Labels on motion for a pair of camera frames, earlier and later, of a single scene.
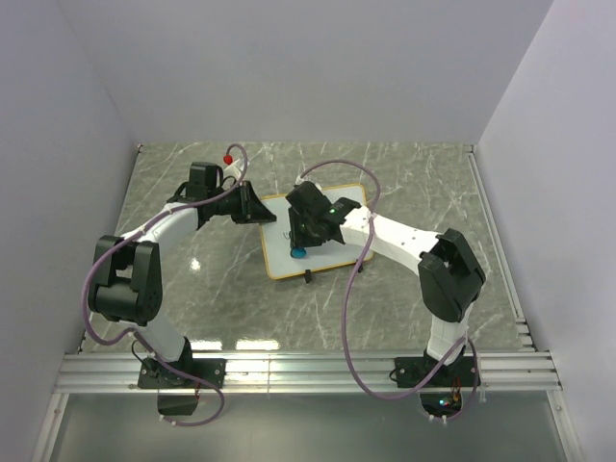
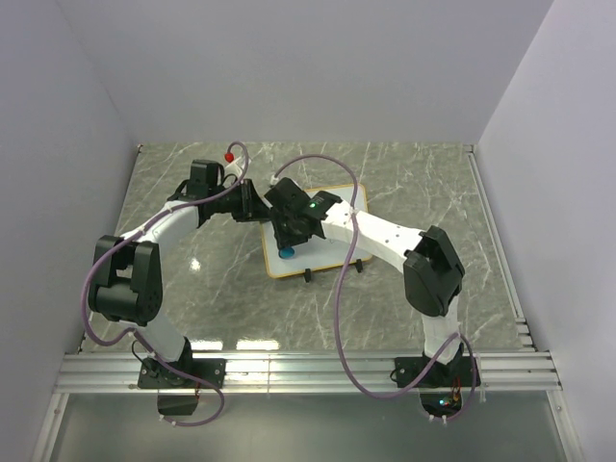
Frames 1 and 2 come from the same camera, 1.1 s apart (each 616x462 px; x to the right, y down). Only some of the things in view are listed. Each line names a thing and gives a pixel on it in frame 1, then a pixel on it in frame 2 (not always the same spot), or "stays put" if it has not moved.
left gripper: [251, 209] stays put
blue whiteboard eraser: [298, 252] to [286, 252]
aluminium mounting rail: [92, 372] stays put
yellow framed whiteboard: [275, 239] stays put
